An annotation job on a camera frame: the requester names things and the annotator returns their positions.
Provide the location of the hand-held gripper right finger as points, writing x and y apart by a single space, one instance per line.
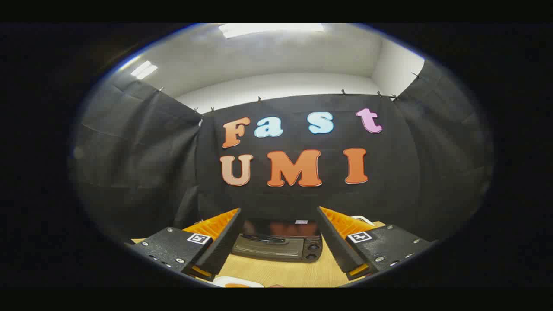
335 244

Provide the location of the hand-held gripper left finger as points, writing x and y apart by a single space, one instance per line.
224 246

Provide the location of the black toaster oven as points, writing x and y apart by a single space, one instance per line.
268 248

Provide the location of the white toaster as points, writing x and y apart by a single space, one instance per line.
362 218

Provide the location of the white plate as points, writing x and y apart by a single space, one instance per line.
233 280

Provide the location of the black backdrop cloth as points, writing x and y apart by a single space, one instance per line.
173 151

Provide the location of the ceiling light panel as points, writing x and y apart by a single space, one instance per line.
268 29
144 70

